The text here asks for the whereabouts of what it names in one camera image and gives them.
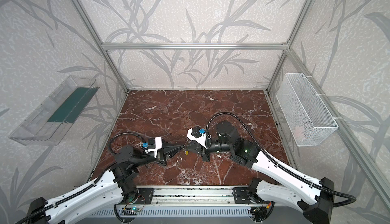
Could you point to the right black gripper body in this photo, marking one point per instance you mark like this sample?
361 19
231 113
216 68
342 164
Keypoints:
203 151

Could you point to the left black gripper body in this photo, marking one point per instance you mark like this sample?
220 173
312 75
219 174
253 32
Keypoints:
162 155

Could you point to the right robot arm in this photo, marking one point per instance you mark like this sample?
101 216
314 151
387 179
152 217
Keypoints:
250 155

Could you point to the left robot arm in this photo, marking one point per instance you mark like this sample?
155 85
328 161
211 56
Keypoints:
113 186

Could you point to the small circuit board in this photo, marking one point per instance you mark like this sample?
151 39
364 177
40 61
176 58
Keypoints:
131 210

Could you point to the pink object in basket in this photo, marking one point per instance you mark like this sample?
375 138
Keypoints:
299 132

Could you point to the green felt pad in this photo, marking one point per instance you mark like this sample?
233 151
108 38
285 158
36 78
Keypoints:
69 111

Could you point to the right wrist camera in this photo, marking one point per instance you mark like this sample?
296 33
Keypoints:
198 135

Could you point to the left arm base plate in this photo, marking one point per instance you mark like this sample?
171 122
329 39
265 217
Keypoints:
142 196

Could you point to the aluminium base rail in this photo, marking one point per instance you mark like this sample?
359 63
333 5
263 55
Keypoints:
189 196

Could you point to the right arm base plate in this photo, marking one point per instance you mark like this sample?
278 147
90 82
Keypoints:
241 196

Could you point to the white wire mesh basket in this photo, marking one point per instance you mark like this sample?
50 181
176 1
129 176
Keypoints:
303 106

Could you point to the clear plastic wall bin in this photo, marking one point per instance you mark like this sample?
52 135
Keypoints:
49 123

